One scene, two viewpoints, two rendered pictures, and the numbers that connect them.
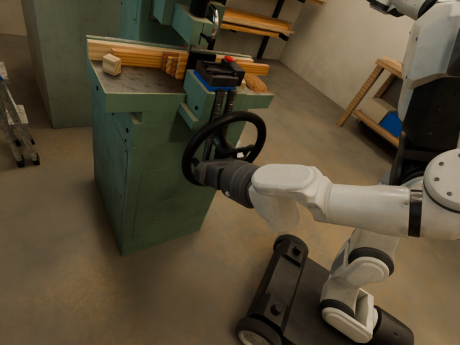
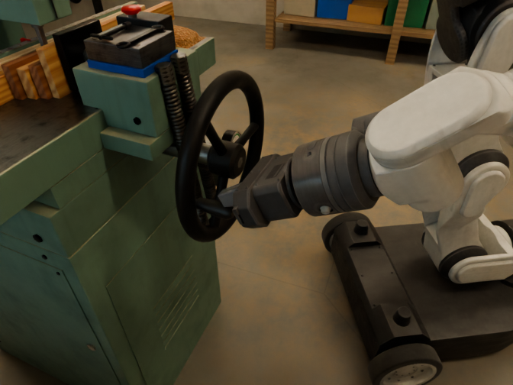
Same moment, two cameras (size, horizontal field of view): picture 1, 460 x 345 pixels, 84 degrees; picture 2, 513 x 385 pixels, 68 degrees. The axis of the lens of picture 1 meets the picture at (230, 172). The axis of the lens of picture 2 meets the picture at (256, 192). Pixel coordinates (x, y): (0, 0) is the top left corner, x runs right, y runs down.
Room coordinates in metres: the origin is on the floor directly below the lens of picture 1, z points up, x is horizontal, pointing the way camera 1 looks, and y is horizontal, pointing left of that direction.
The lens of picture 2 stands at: (0.11, 0.16, 1.18)
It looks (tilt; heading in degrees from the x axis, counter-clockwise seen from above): 40 degrees down; 341
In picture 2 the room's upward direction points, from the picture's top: straight up
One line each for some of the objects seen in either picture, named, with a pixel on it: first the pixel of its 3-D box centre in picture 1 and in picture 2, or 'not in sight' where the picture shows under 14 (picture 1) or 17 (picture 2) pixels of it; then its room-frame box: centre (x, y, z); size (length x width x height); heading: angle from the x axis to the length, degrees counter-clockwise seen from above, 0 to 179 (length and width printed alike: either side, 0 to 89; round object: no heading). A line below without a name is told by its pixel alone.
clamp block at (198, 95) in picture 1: (213, 94); (142, 85); (0.73, 0.15, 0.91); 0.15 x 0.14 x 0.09; 138
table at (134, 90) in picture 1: (197, 92); (108, 101); (0.79, 0.21, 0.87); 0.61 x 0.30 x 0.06; 138
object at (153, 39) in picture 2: (222, 72); (137, 39); (0.73, 0.14, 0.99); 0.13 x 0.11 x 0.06; 138
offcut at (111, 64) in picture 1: (111, 64); not in sight; (0.63, 0.42, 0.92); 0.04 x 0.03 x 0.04; 91
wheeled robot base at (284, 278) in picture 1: (329, 309); (448, 266); (0.67, -0.70, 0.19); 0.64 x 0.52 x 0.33; 78
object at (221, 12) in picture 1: (208, 18); not in sight; (1.10, 0.32, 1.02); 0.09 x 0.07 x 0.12; 138
